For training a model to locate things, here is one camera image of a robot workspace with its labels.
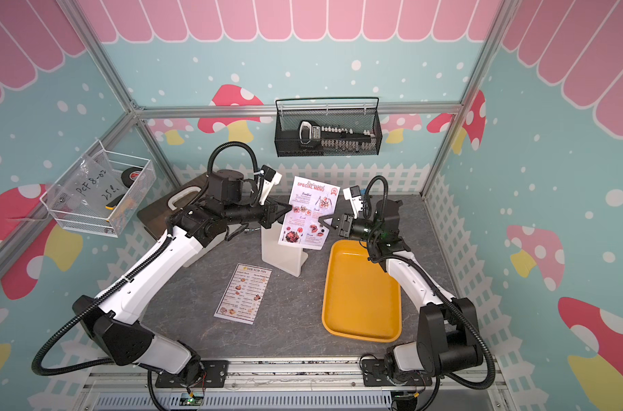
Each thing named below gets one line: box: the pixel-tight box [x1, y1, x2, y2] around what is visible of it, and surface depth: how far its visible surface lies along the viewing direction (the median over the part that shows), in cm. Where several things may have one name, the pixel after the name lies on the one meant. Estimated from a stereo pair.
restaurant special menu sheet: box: [278, 175, 341, 251], surface depth 74 cm
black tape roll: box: [120, 166, 143, 189], surface depth 81 cm
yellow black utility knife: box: [104, 192, 126, 210], surface depth 66 cm
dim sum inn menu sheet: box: [213, 263, 273, 326], surface depth 91 cm
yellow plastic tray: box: [321, 239, 403, 344], surface depth 88 cm
